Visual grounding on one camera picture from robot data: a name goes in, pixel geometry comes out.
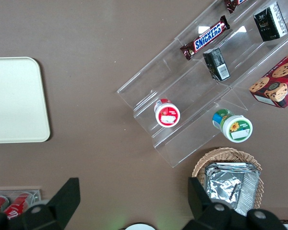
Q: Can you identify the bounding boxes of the light wicker basket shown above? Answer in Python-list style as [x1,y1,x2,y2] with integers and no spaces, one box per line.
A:
[191,147,265,216]

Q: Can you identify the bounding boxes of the stacked foil containers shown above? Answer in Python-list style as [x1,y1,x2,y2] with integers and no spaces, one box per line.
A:
[204,161,262,218]

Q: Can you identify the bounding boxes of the red lid white cup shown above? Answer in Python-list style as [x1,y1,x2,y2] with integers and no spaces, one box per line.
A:
[154,98,181,128]

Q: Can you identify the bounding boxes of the clear acrylic tiered stand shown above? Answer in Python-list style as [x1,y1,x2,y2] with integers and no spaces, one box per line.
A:
[117,0,288,168]

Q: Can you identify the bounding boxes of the black box with barcode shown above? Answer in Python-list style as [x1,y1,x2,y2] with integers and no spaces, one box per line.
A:
[203,47,231,82]

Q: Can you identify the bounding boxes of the clear acrylic bottle rack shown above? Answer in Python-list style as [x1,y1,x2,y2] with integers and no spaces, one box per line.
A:
[0,189,42,216]

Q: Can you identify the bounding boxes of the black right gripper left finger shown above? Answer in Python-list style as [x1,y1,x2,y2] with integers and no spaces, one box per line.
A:
[21,177,81,230]

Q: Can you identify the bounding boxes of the black box gold print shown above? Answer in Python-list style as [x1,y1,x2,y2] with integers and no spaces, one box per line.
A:
[253,1,288,43]

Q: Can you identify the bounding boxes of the red tartan cookie box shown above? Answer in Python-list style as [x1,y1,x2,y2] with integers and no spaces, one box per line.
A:
[249,47,288,109]

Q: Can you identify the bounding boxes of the green lid white cup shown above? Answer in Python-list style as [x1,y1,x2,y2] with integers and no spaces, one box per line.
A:
[212,109,253,144]

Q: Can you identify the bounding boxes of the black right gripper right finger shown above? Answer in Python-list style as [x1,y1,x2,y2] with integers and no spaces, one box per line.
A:
[187,176,234,230]

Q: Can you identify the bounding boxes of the Snickers bar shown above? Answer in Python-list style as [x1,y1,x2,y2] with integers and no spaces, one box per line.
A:
[224,0,250,14]
[180,15,231,61]

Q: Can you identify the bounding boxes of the cream plastic tray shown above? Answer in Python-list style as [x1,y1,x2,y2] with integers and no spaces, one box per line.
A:
[0,57,51,144]

